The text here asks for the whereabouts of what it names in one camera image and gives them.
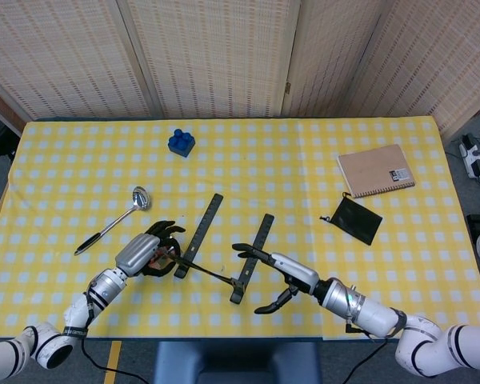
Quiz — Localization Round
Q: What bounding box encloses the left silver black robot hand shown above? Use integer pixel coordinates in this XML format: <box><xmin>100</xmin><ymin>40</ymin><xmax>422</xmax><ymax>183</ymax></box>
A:
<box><xmin>114</xmin><ymin>220</ymin><xmax>187</xmax><ymax>278</ymax></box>

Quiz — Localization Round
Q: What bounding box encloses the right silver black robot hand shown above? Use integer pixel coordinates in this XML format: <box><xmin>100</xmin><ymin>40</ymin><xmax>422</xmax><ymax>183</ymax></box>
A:
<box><xmin>231</xmin><ymin>242</ymin><xmax>321</xmax><ymax>315</ymax></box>

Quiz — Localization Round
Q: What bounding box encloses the black folding laptop stand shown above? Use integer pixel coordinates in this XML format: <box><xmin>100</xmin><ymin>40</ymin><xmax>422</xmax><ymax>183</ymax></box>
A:
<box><xmin>166</xmin><ymin>193</ymin><xmax>275</xmax><ymax>306</ymax></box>

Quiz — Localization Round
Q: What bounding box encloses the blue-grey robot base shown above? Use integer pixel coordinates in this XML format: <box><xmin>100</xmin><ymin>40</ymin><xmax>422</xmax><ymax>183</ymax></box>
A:
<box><xmin>154</xmin><ymin>342</ymin><xmax>323</xmax><ymax>384</ymax></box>

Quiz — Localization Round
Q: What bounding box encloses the yellow checkered tablecloth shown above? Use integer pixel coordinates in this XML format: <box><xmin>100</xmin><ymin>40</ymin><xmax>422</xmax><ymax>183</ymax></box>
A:
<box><xmin>0</xmin><ymin>116</ymin><xmax>480</xmax><ymax>341</ymax></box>

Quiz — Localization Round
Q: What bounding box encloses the yellow floor tape strip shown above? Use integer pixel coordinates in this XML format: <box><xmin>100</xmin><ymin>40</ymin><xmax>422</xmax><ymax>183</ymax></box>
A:
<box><xmin>103</xmin><ymin>340</ymin><xmax>123</xmax><ymax>384</ymax></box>

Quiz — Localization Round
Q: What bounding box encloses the blue toy building block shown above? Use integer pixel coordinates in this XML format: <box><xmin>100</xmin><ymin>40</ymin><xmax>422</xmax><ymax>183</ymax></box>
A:
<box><xmin>167</xmin><ymin>128</ymin><xmax>196</xmax><ymax>158</ymax></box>

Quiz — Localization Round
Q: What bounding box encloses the brown spiral notebook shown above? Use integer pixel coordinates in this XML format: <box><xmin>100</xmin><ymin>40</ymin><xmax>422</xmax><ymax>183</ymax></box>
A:
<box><xmin>336</xmin><ymin>143</ymin><xmax>417</xmax><ymax>199</ymax></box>

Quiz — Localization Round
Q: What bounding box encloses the white power strip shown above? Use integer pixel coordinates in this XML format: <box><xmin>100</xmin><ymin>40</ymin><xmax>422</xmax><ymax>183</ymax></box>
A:
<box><xmin>458</xmin><ymin>134</ymin><xmax>480</xmax><ymax>187</ymax></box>

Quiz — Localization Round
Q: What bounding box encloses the woven rattan folding screen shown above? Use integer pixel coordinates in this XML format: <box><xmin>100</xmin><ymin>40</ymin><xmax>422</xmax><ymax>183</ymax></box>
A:
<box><xmin>0</xmin><ymin>0</ymin><xmax>480</xmax><ymax>137</ymax></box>

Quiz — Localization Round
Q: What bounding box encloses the steel ladle black handle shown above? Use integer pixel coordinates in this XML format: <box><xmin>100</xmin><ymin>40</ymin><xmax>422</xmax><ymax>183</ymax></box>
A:
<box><xmin>74</xmin><ymin>186</ymin><xmax>152</xmax><ymax>256</ymax></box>

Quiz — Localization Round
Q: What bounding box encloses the black drawstring pouch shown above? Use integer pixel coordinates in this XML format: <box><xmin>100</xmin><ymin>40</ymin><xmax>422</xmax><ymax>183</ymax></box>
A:
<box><xmin>319</xmin><ymin>192</ymin><xmax>384</xmax><ymax>246</ymax></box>

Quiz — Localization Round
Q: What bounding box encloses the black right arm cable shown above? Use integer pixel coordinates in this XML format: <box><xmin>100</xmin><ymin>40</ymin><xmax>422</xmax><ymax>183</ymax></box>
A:
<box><xmin>342</xmin><ymin>319</ymin><xmax>399</xmax><ymax>384</ymax></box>

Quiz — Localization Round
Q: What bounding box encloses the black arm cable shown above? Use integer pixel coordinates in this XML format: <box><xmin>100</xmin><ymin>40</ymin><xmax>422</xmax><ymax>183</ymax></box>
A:
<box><xmin>342</xmin><ymin>319</ymin><xmax>399</xmax><ymax>384</ymax></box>
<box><xmin>81</xmin><ymin>295</ymin><xmax>149</xmax><ymax>384</ymax></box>

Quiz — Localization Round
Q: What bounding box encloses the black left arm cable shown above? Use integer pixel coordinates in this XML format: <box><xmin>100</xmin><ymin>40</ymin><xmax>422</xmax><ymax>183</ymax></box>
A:
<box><xmin>81</xmin><ymin>295</ymin><xmax>149</xmax><ymax>384</ymax></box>

